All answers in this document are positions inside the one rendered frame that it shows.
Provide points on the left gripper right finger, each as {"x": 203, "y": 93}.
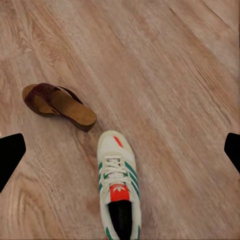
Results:
{"x": 232, "y": 149}

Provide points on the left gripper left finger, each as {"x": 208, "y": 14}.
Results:
{"x": 12, "y": 149}

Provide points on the gym shoe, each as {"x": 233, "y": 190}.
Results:
{"x": 118, "y": 187}

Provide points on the sandal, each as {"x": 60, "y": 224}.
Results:
{"x": 50, "y": 101}

